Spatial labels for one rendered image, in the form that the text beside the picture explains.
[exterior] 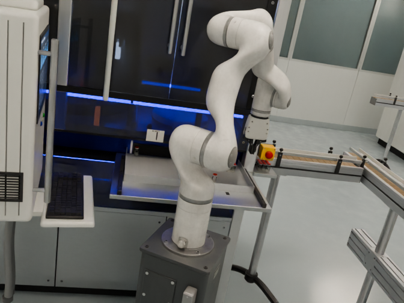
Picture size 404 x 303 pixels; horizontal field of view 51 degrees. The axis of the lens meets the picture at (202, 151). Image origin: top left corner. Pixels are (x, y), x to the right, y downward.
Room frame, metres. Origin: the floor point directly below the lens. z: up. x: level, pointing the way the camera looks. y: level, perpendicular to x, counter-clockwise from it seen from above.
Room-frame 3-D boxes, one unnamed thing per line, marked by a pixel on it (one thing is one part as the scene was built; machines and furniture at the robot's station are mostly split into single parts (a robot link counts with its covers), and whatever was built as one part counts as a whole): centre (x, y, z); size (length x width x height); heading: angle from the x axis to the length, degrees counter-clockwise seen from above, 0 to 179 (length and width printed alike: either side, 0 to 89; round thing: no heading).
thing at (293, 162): (2.31, -0.59, 0.92); 0.69 x 0.16 x 0.16; 101
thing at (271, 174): (2.16, -0.34, 0.87); 0.14 x 0.13 x 0.02; 11
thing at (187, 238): (1.33, -0.01, 0.95); 0.19 x 0.19 x 0.18
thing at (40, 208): (1.60, 0.56, 0.79); 0.45 x 0.28 x 0.03; 18
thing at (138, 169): (1.89, 0.22, 0.90); 0.34 x 0.26 x 0.04; 11
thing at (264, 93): (1.78, -0.22, 1.35); 0.09 x 0.08 x 0.13; 65
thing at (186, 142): (1.34, 0.02, 1.16); 0.19 x 0.12 x 0.24; 65
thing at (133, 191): (1.85, 0.04, 0.87); 0.70 x 0.48 x 0.02; 101
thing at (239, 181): (1.95, -0.11, 0.90); 0.34 x 0.26 x 0.04; 11
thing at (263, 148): (2.12, -0.33, 0.99); 0.08 x 0.07 x 0.07; 11
